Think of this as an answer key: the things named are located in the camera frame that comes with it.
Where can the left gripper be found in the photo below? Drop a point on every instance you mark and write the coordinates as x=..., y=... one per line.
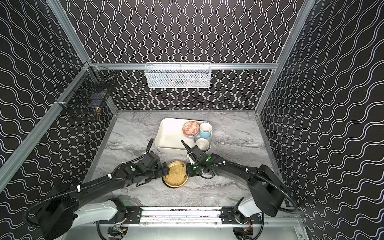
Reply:
x=150, y=156

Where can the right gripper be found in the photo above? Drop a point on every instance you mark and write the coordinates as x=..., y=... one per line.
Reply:
x=192, y=152

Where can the lavender mug white inside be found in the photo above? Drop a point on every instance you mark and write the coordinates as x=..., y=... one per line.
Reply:
x=202, y=143

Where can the yellow-brown ceramic plate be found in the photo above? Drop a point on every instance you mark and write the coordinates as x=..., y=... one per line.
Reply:
x=177, y=176

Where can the white plastic bin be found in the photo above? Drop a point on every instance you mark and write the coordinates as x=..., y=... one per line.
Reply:
x=170, y=134

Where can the red patterned bowl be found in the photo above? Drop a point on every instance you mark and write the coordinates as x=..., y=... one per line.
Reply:
x=191, y=128

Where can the light blue mug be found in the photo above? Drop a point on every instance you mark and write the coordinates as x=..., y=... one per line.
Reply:
x=205, y=130

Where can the lavender bowl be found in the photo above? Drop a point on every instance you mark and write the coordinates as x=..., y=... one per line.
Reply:
x=192, y=137

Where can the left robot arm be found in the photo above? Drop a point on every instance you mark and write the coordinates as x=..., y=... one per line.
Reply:
x=55, y=214

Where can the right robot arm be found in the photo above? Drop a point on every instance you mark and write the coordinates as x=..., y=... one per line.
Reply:
x=267, y=191

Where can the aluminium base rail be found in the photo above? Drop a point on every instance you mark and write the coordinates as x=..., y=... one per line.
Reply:
x=176, y=217

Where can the white wire mesh basket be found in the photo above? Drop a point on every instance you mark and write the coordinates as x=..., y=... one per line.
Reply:
x=178, y=75

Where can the black wire basket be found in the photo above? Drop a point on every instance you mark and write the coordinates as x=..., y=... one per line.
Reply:
x=89, y=101

